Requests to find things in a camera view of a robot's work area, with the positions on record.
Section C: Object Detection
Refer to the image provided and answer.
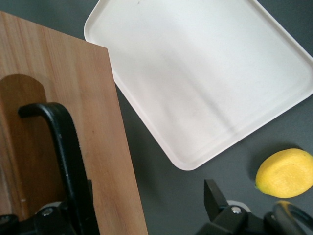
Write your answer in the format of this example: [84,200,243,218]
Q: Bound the cream plastic tray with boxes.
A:
[83,0,313,171]

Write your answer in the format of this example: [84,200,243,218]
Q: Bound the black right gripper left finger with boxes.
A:
[0,201,74,235]

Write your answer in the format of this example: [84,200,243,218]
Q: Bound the yellow lemon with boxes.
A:
[254,148,313,198]

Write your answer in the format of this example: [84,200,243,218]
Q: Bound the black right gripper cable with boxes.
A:
[264,200,313,235]

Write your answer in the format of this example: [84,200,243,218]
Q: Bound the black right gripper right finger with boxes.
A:
[195,179,277,235]

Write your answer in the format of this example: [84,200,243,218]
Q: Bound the wooden cutting board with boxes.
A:
[0,11,149,235]

